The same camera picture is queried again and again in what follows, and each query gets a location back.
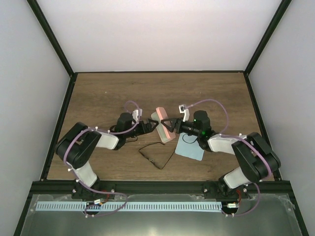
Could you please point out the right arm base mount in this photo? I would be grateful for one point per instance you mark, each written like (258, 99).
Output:
(219, 191)

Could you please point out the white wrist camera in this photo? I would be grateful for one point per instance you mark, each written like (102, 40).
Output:
(183, 109)
(136, 114)

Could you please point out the light blue slotted strip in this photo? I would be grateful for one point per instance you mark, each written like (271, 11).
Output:
(131, 206)

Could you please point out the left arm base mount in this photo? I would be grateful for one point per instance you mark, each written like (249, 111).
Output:
(79, 191)

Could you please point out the black sunglasses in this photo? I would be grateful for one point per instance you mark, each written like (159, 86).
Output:
(157, 154)

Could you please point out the light blue cleaning cloth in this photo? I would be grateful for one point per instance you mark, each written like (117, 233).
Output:
(188, 146)

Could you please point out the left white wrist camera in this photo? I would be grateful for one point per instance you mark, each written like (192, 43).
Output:
(136, 114)

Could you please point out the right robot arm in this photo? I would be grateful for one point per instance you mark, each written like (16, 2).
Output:
(255, 157)

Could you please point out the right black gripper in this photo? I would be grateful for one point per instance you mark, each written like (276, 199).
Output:
(174, 124)

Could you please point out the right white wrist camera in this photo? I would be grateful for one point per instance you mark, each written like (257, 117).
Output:
(183, 109)

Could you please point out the grey metal front plate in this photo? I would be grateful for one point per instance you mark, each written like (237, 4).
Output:
(259, 215)

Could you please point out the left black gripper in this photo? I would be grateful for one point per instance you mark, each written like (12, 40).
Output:
(148, 126)

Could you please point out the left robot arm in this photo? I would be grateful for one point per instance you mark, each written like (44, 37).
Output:
(78, 144)

